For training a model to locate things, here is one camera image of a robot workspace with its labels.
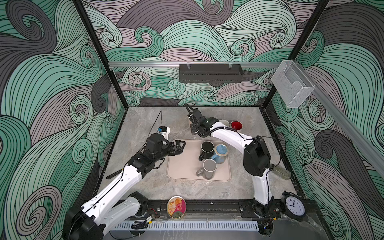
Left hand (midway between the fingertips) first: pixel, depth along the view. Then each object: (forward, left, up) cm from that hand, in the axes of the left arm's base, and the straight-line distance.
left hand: (180, 142), depth 76 cm
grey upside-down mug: (-6, -17, -16) cm, 24 cm away
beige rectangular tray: (-5, -2, -19) cm, 19 cm away
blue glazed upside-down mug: (-2, -22, -6) cm, 23 cm away
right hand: (+15, -8, -8) cm, 19 cm away
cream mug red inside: (+22, -37, -14) cm, 46 cm away
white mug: (+24, -29, -13) cm, 40 cm away
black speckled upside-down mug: (+3, -15, -11) cm, 19 cm away
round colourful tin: (-27, +1, -17) cm, 31 cm away
